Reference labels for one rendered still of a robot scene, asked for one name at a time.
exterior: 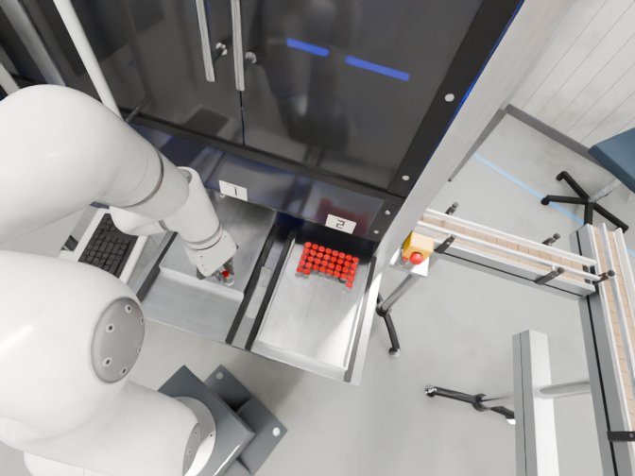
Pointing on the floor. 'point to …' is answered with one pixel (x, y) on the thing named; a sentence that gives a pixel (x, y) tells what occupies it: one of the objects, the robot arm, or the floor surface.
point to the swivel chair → (616, 163)
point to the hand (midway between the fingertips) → (223, 271)
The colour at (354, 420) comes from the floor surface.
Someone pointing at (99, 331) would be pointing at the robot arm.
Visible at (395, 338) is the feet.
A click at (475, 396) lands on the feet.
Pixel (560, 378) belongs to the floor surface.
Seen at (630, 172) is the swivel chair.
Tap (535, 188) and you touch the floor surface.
